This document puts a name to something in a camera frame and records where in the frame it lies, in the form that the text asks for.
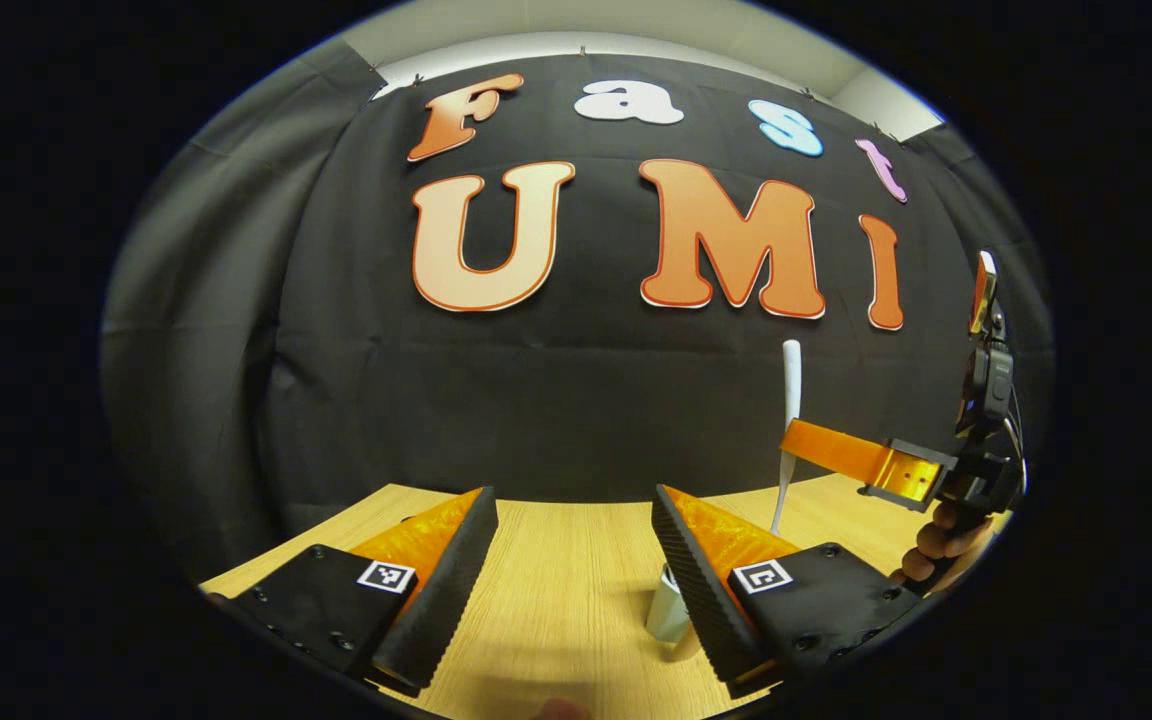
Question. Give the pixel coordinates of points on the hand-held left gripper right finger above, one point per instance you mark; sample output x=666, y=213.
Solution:
x=696, y=600

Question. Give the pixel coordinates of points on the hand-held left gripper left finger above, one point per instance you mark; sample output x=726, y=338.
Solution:
x=451, y=590

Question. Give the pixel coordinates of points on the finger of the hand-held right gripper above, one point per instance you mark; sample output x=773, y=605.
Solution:
x=836, y=448

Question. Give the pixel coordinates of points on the blue and white cup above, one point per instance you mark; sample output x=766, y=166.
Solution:
x=666, y=615

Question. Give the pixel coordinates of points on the white toothbrush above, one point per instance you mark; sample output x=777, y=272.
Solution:
x=791, y=380

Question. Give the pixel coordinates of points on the wooden desktop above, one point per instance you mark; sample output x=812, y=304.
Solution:
x=556, y=620

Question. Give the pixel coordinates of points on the black backdrop cloth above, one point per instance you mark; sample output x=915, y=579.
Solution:
x=556, y=400

